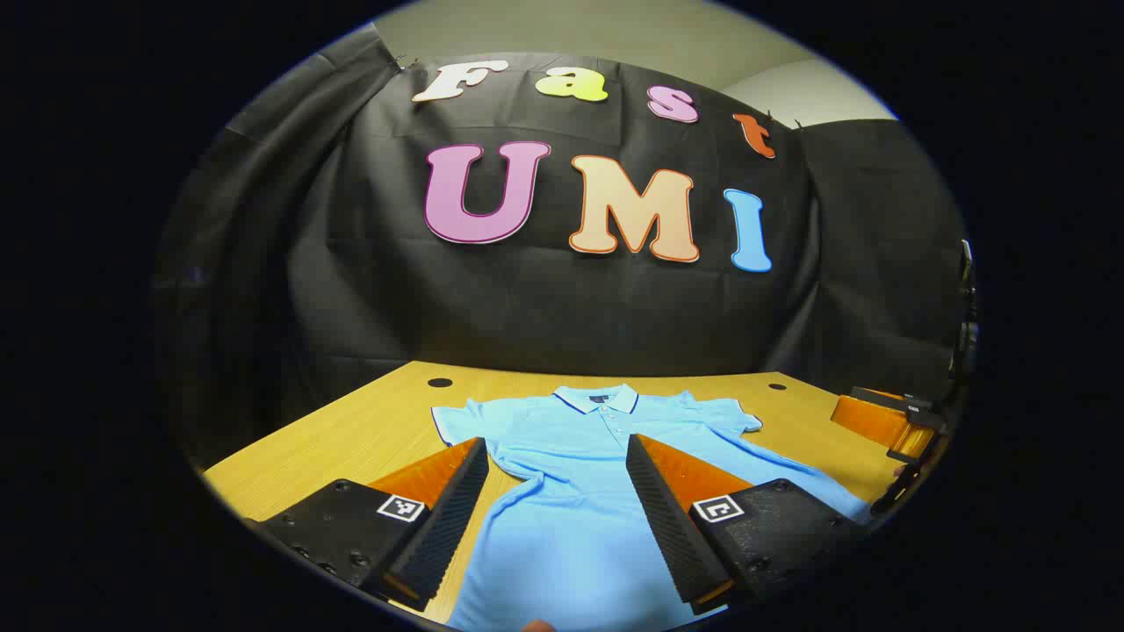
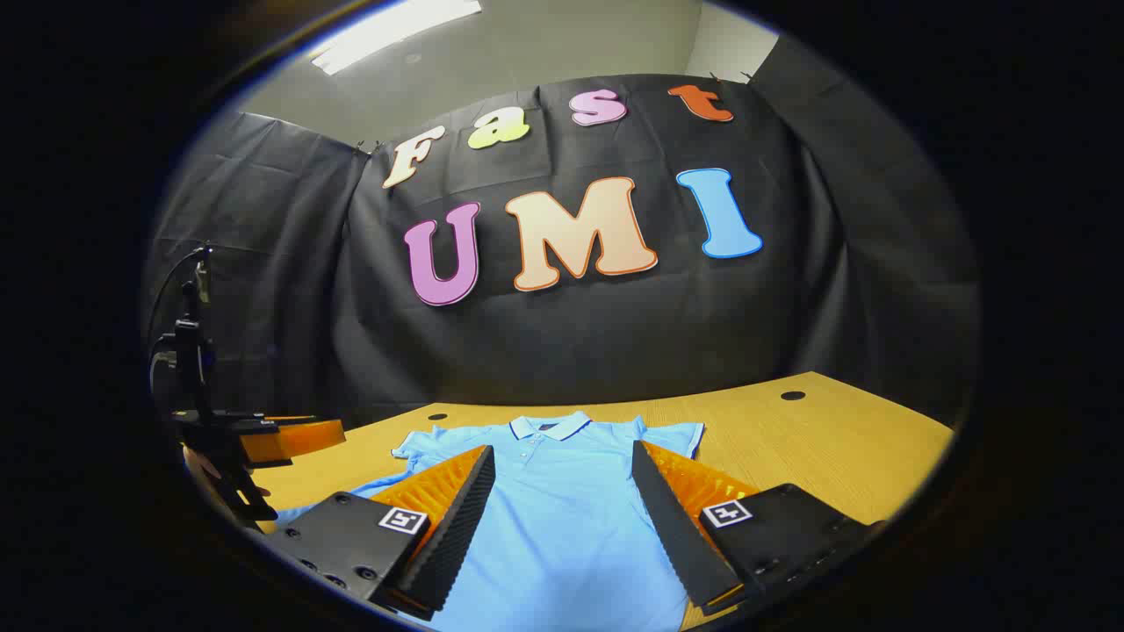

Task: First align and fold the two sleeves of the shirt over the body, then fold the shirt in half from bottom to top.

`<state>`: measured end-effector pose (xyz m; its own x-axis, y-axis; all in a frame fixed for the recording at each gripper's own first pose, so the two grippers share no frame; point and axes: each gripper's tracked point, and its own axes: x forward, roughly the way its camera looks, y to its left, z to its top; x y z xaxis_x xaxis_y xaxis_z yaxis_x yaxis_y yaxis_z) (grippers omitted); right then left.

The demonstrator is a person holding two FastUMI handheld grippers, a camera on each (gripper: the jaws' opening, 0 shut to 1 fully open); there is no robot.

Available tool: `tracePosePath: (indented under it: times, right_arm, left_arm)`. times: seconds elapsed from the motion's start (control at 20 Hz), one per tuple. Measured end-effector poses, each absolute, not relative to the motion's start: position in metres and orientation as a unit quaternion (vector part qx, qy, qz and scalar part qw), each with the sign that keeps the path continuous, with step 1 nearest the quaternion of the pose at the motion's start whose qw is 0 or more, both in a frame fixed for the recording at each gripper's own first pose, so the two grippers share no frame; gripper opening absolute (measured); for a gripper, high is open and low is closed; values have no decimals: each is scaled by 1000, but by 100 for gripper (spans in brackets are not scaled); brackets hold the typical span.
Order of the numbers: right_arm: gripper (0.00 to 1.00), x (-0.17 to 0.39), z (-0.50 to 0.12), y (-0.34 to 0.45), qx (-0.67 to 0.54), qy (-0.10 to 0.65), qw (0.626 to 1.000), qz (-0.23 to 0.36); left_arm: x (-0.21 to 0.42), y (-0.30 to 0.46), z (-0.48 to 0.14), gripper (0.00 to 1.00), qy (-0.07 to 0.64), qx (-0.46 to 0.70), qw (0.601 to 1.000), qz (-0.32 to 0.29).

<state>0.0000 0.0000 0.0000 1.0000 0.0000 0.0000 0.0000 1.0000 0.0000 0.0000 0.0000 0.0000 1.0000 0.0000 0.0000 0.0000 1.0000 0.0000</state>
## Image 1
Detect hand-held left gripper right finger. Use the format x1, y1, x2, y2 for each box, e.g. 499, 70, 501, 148
625, 432, 872, 615

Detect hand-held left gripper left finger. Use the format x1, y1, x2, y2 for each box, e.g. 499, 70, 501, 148
244, 436, 490, 613

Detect light blue T-shirt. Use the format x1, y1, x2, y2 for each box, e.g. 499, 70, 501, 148
430, 384, 872, 632

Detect black backdrop cloth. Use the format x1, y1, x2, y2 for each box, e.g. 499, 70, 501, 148
151, 25, 971, 470

